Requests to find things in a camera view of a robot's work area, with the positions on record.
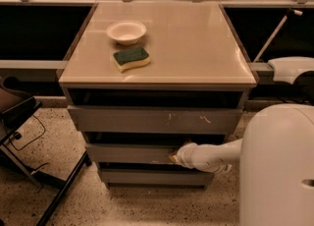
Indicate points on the white chair armrest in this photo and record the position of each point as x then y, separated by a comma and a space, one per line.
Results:
288, 69

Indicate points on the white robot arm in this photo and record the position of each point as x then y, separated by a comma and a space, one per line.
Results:
276, 166

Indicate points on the grey bottom drawer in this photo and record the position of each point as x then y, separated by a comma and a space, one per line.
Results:
155, 178

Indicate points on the grey top drawer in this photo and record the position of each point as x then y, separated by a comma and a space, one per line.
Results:
155, 120

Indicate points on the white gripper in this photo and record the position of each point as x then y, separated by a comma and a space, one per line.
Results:
187, 156

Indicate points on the white bowl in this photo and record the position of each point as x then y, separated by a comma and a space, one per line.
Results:
126, 32

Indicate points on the grey drawer cabinet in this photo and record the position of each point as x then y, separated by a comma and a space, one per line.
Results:
195, 62

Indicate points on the grey drawer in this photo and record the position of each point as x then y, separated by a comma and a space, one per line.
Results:
155, 178
155, 120
124, 153

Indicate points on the green yellow sponge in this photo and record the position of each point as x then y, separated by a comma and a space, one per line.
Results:
131, 58

